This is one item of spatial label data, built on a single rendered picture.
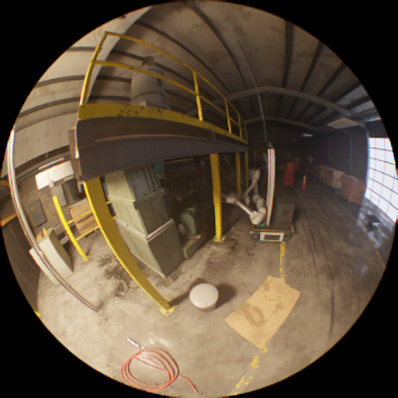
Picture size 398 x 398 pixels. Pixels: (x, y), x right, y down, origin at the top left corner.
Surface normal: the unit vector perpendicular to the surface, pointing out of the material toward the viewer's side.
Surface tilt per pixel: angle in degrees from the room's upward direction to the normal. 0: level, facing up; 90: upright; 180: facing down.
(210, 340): 0
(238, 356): 0
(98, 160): 90
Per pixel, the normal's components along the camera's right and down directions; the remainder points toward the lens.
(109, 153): 0.85, 0.09
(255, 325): -0.11, -0.92
